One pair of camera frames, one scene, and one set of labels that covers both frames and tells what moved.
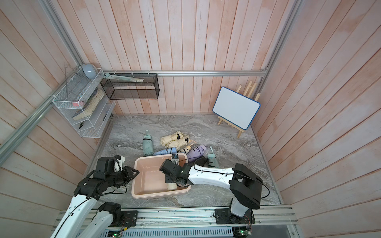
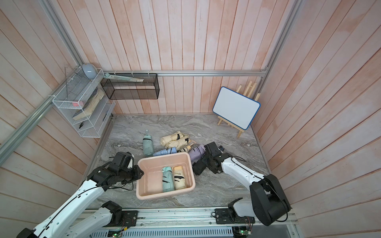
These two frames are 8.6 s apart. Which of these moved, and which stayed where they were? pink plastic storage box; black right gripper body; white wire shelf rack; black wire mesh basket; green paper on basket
Moved: black right gripper body; pink plastic storage box
Stayed: white wire shelf rack; green paper on basket; black wire mesh basket
